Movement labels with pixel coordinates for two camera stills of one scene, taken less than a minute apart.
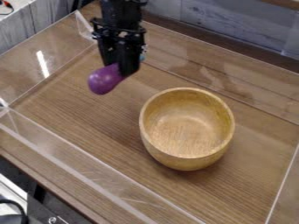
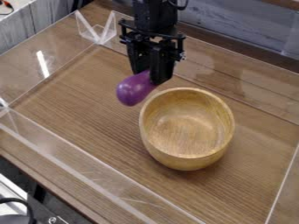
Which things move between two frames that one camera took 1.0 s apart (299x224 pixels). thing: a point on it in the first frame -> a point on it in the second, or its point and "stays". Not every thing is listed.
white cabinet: x=33 y=15 stays
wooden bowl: x=188 y=125 stays
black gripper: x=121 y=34 -> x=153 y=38
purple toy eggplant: x=105 y=79 -> x=135 y=87
